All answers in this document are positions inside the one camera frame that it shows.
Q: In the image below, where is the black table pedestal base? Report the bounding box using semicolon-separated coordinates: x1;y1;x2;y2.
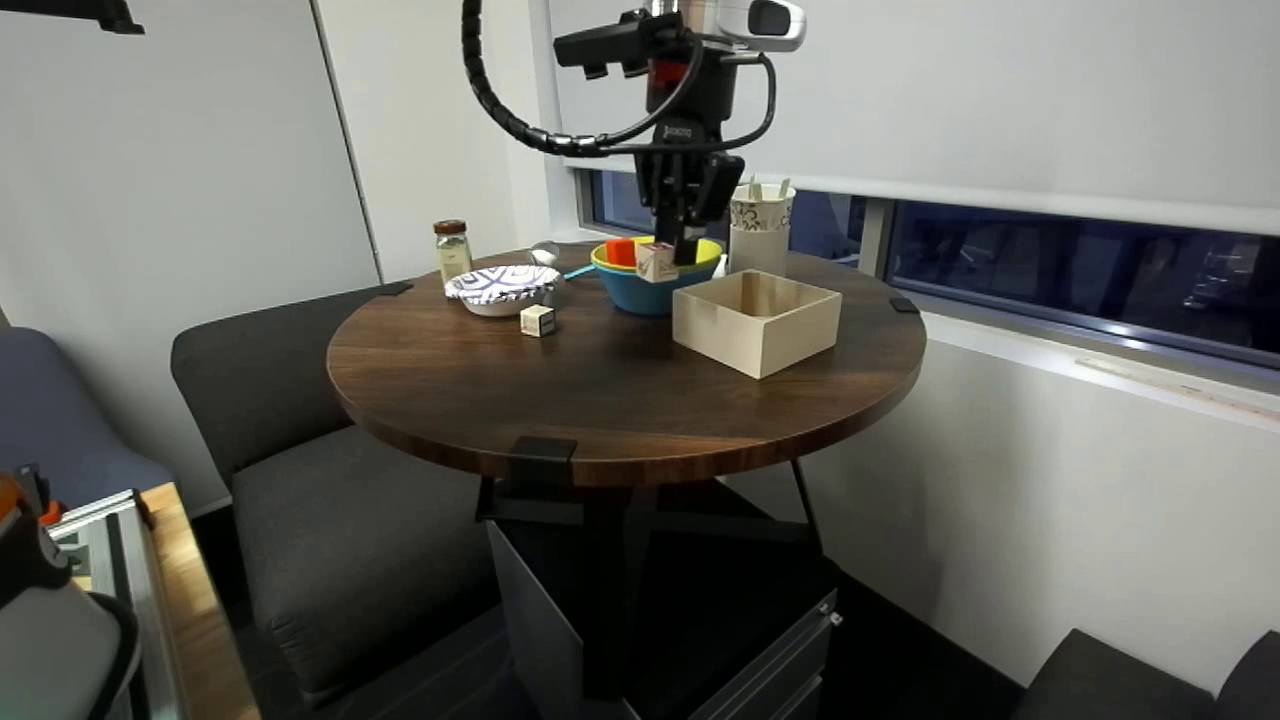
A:
473;431;823;705

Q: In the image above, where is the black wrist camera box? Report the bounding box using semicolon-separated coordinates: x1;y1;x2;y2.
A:
551;11;664;78

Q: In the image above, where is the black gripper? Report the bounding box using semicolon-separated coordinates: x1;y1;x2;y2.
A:
635;51;743;263

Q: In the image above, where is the blue and yellow bowl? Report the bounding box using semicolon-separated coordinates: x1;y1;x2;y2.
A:
570;240;723;317

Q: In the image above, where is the dark grey upholstered bench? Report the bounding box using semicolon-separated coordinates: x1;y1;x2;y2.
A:
171;283;494;705

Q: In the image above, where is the red object in bowl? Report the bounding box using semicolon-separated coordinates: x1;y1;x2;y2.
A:
602;240;635;263

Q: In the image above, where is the wooden plank edge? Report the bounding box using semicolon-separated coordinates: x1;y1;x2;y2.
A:
139;485;260;720

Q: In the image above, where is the blue white patterned dish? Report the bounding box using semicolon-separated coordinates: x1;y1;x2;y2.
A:
444;263;559;317

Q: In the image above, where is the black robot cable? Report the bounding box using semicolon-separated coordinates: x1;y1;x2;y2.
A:
461;0;781;161

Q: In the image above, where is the light wooden block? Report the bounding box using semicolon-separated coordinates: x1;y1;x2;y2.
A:
630;234;676;283

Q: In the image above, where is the open light wooden box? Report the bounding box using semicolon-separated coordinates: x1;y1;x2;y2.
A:
670;267;843;381

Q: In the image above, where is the small glass spice jar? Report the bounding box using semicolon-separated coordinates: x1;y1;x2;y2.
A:
433;220;473;281

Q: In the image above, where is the dark grey seat corner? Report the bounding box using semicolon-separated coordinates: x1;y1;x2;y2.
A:
1010;630;1280;720

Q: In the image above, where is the small wooden cube on table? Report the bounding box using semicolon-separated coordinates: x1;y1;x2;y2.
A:
521;304;554;336

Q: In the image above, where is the white patterned cup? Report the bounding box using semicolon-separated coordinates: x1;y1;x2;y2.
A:
729;177;796;267

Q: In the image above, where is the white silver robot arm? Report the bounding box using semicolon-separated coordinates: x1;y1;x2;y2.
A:
635;0;803;263

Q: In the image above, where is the white roller window blind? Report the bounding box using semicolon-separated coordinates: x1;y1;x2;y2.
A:
544;0;1280;240

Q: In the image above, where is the orange black clamp device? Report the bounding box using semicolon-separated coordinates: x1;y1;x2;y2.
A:
0;462;72;608

